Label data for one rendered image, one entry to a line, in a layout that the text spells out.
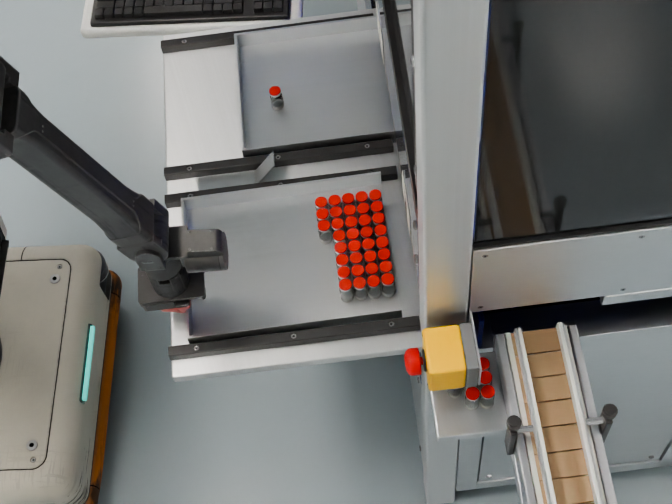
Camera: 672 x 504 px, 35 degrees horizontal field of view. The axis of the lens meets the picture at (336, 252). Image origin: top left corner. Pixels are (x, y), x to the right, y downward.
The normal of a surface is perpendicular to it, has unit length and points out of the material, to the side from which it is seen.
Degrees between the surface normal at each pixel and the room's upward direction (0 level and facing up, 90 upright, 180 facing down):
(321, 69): 0
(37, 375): 0
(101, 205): 92
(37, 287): 0
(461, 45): 90
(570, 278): 90
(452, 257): 90
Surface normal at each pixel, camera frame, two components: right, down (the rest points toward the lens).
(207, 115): -0.07, -0.48
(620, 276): 0.10, 0.87
